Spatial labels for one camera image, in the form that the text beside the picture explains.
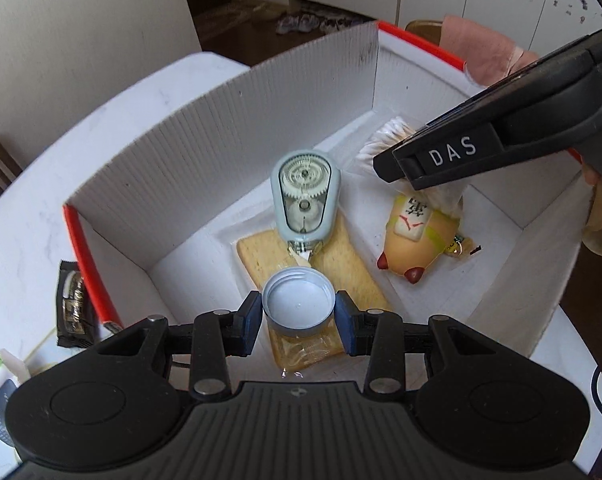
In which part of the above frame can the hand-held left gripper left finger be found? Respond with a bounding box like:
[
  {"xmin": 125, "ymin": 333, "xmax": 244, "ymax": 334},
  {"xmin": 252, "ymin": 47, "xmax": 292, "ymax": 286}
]
[{"xmin": 96, "ymin": 290, "xmax": 263, "ymax": 401}]

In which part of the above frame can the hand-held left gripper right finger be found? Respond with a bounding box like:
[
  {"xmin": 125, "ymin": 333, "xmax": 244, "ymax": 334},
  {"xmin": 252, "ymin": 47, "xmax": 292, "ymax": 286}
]
[{"xmin": 334, "ymin": 290, "xmax": 502, "ymax": 396}]

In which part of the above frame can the white bottle cap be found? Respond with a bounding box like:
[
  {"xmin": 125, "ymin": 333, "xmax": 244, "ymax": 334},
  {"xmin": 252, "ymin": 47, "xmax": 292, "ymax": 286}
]
[{"xmin": 261, "ymin": 268, "xmax": 336, "ymax": 338}]

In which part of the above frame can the clear-wrapped biscuit packet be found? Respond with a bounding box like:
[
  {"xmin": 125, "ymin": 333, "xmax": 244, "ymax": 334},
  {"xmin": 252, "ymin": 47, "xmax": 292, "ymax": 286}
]
[{"xmin": 236, "ymin": 210, "xmax": 394, "ymax": 373}]

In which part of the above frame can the yellow squishy toy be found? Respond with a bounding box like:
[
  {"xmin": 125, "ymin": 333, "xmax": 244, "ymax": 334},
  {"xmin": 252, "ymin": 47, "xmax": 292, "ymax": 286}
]
[{"xmin": 377, "ymin": 192, "xmax": 464, "ymax": 283}]

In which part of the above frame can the pale green correction tape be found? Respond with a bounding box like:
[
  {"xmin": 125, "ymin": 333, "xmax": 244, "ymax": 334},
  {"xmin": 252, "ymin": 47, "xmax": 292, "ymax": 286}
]
[{"xmin": 270, "ymin": 151, "xmax": 343, "ymax": 257}]

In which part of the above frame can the small colourful candy packet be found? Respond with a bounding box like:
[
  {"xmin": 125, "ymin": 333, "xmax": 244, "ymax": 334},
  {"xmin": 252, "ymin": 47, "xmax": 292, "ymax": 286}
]
[{"xmin": 443, "ymin": 234, "xmax": 482, "ymax": 258}]

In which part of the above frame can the cotton swab pack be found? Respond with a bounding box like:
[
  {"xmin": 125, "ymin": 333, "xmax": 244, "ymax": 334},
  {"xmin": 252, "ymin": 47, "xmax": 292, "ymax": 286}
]
[{"xmin": 351, "ymin": 115, "xmax": 469, "ymax": 211}]

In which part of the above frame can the red cardboard box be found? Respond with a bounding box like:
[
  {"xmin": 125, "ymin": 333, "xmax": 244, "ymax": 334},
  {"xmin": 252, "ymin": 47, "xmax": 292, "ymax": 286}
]
[{"xmin": 61, "ymin": 20, "xmax": 589, "ymax": 376}]

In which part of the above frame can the black snack packet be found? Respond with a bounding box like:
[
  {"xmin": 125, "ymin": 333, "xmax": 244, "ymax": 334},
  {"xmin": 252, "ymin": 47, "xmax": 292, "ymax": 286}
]
[{"xmin": 56, "ymin": 260, "xmax": 99, "ymax": 348}]

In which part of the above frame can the pink cloth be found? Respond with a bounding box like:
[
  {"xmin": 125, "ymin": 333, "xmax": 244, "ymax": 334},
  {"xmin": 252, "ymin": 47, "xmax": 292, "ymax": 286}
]
[{"xmin": 440, "ymin": 15, "xmax": 539, "ymax": 86}]

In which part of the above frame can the white cabinet with stickers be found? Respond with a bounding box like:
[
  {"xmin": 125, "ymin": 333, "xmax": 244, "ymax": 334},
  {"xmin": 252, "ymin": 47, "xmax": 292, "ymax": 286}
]
[{"xmin": 398, "ymin": 0, "xmax": 602, "ymax": 56}]

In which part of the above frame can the wooden armchair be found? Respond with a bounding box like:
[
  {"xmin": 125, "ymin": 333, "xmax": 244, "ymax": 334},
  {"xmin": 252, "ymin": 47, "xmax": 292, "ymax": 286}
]
[{"xmin": 405, "ymin": 20, "xmax": 444, "ymax": 46}]

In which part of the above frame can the pair of grey shoes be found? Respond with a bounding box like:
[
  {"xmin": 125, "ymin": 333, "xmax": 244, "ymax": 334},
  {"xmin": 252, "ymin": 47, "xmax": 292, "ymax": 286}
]
[{"xmin": 276, "ymin": 10, "xmax": 334, "ymax": 36}]

